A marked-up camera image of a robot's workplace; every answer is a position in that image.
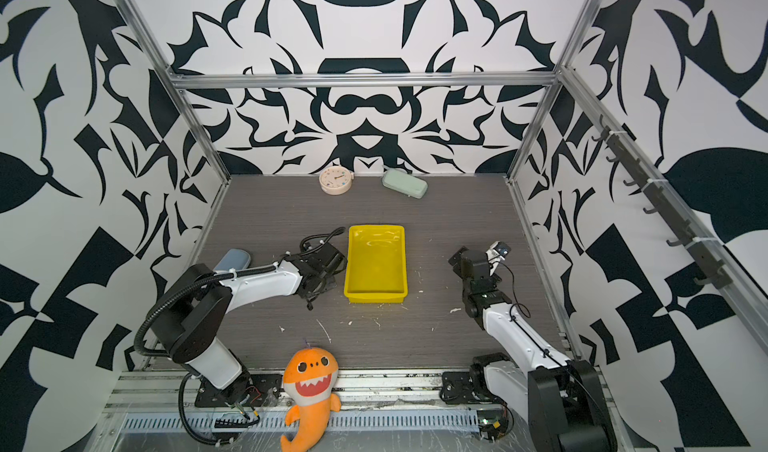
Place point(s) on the black wall hook rail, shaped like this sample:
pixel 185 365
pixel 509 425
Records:
pixel 666 202

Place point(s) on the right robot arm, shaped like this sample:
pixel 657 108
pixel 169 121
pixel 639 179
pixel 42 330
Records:
pixel 559 398

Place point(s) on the mint green case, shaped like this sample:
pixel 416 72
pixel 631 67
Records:
pixel 404 183

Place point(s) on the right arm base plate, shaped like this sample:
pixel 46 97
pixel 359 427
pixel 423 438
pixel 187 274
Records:
pixel 463 387

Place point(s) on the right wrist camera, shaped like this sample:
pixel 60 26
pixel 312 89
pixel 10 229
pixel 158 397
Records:
pixel 497 252

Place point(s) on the aluminium frame rail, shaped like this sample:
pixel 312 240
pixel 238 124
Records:
pixel 187 82

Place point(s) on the pink round clock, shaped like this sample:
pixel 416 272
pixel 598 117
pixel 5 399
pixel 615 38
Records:
pixel 336 180

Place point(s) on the yellow plastic bin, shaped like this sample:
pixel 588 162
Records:
pixel 376 271

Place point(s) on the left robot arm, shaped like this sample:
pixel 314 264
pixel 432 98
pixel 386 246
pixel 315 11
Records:
pixel 183 325

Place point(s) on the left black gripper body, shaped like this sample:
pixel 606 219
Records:
pixel 328 284

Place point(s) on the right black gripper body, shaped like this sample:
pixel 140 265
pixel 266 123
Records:
pixel 460 269

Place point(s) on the orange shark plush toy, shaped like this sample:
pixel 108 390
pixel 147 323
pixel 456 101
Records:
pixel 308 380

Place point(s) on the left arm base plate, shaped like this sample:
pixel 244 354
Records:
pixel 258 390

